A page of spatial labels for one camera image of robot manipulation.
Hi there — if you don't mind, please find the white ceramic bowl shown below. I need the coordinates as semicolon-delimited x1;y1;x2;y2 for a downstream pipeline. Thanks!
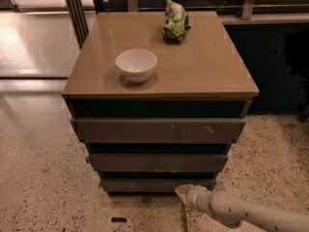
115;49;157;83

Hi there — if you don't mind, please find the green crumpled chip bag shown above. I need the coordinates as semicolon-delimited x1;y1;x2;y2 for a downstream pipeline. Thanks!
162;0;191;43

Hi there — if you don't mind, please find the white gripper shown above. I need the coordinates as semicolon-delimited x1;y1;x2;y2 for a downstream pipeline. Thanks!
175;185;212;215

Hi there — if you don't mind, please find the brown drawer cabinet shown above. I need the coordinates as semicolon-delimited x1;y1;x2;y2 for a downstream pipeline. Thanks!
63;12;259;180

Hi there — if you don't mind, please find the grey drawer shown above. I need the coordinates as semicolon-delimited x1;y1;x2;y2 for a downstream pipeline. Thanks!
100;178;216;193
71;118;245;144
89;154;227;172

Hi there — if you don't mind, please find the dark metal post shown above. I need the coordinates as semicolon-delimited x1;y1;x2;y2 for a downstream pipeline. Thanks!
66;0;89;48

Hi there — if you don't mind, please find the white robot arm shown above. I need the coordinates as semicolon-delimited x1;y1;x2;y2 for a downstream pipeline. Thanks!
175;185;309;232

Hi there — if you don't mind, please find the black tape floor marker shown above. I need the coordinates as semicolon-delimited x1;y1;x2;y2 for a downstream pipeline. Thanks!
111;217;127;223

